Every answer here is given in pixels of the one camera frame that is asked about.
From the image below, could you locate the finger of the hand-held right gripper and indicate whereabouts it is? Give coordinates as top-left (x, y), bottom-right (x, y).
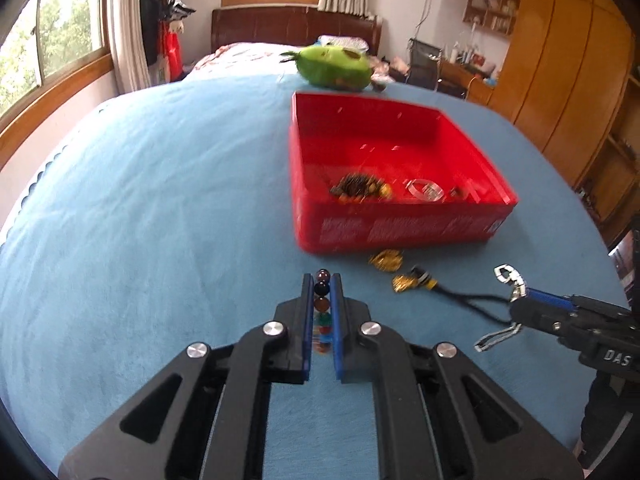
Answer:
top-left (528, 287), bottom-right (630, 319)
top-left (509, 299), bottom-right (592, 339)

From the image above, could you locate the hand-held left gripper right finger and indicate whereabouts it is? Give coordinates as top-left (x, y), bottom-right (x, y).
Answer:
top-left (331, 272), bottom-right (583, 480)

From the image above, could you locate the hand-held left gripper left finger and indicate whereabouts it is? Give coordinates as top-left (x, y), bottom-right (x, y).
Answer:
top-left (57, 272), bottom-right (316, 480)

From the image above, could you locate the silver chain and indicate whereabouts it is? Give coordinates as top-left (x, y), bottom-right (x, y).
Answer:
top-left (474, 265), bottom-right (530, 353)

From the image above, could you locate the multicolour bead bracelet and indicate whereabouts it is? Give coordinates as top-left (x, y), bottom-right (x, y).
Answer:
top-left (312, 269), bottom-right (335, 356)

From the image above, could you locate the red tin box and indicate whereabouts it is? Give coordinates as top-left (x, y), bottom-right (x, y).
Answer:
top-left (288, 91), bottom-right (518, 256)

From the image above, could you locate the amber brown bead bracelet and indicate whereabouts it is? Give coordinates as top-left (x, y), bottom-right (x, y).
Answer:
top-left (329, 172), bottom-right (393, 204)

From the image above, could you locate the large silver bangle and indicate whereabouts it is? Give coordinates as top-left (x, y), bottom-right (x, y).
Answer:
top-left (405, 178), bottom-right (446, 204)

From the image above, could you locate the small gold pendant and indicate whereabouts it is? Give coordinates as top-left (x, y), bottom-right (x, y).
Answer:
top-left (369, 250), bottom-right (405, 273)

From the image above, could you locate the wooden bookshelf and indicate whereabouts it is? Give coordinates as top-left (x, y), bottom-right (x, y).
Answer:
top-left (575, 67), bottom-right (640, 246)

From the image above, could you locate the wooden desk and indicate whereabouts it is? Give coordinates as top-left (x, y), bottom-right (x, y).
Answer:
top-left (440, 57), bottom-right (496, 106)

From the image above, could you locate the wooden wardrobe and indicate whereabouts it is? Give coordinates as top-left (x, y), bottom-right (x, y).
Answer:
top-left (487, 0), bottom-right (640, 191)

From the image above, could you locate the green plush toy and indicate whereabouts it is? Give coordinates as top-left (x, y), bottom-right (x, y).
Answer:
top-left (280, 44), bottom-right (386, 93)

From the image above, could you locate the black office chair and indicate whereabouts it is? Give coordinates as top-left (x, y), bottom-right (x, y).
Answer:
top-left (406, 37), bottom-right (443, 91)

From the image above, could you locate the pink floral bedding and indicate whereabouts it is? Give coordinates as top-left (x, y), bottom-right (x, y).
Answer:
top-left (192, 42), bottom-right (306, 73)

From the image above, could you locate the striped pillow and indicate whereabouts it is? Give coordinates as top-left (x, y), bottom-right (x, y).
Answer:
top-left (317, 35), bottom-right (371, 56)

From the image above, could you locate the red bag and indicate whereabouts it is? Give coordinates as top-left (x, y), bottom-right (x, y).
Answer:
top-left (159, 30), bottom-right (185, 83)

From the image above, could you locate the dark wooden headboard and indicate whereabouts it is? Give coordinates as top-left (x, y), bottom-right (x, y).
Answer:
top-left (211, 6), bottom-right (383, 58)

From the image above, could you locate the white scalloped sheet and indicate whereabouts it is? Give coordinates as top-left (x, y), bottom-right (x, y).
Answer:
top-left (0, 105), bottom-right (116, 241)

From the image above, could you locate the black jacket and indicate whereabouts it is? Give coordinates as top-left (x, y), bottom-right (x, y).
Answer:
top-left (139, 0), bottom-right (163, 66)

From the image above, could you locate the gold pendant with black cord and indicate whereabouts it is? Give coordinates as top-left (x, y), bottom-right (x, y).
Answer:
top-left (392, 267), bottom-right (513, 323)

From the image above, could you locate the wooden wall shelf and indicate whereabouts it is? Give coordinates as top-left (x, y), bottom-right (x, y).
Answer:
top-left (462, 0), bottom-right (523, 36)

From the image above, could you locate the large wooden frame window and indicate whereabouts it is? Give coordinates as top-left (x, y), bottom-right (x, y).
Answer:
top-left (0, 0), bottom-right (113, 171)

